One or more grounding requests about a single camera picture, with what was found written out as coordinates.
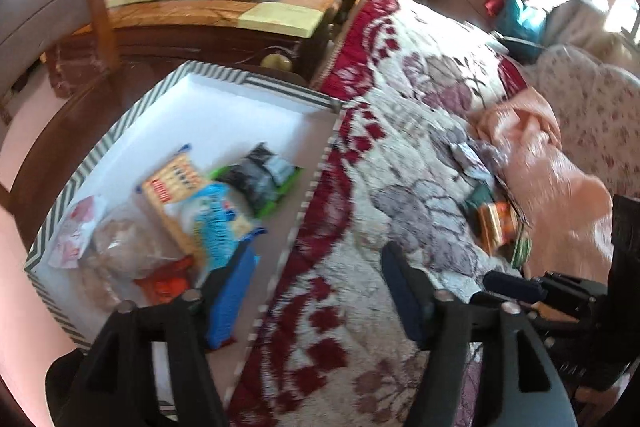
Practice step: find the red snack packet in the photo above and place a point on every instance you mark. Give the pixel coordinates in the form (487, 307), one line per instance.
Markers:
(165, 284)

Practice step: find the green white striped cardboard box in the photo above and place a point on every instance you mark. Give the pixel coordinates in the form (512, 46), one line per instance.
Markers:
(225, 117)

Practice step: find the small blue snack packet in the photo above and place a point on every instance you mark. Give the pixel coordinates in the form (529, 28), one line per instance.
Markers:
(230, 312)

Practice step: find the round yellow object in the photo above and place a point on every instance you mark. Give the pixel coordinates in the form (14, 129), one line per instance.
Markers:
(277, 62)

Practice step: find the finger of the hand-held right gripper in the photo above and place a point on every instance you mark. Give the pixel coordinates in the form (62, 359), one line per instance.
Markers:
(570, 289)
(515, 287)

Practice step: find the teal bag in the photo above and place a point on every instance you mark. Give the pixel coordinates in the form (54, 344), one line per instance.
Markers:
(522, 24)

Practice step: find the floral sofa cushion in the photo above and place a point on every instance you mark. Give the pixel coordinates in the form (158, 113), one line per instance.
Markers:
(600, 122)

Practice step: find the blue white bread packet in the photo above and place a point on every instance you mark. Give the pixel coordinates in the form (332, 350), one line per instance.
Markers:
(215, 222)

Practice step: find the peach quilt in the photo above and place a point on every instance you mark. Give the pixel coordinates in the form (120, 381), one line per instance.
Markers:
(550, 177)

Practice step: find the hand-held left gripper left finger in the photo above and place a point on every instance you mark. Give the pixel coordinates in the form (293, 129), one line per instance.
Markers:
(220, 279)

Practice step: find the dark green snack packet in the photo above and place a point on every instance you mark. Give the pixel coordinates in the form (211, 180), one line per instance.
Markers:
(480, 199)

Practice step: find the silver snack packet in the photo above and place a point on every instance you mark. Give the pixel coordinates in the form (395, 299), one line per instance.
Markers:
(467, 157)

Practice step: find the floral red white fleece blanket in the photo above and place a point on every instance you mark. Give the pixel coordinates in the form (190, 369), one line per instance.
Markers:
(400, 132)

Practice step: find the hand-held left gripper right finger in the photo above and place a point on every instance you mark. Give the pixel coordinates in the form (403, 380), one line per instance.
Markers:
(405, 297)

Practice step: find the black green snack packet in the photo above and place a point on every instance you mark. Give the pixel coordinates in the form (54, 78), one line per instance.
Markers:
(260, 179)

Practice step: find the dark wooden chair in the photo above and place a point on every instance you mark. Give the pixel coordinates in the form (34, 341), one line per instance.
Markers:
(100, 7)

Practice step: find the orange cracker packet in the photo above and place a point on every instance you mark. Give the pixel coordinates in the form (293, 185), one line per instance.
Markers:
(170, 184)

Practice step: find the pink white snack packet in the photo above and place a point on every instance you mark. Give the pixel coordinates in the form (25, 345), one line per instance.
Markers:
(75, 232)

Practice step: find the orange snack packet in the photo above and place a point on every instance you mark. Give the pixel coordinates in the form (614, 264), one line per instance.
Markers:
(495, 222)

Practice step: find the clear bag of tan snacks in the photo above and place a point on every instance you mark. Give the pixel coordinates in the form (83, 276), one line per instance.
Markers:
(120, 247)

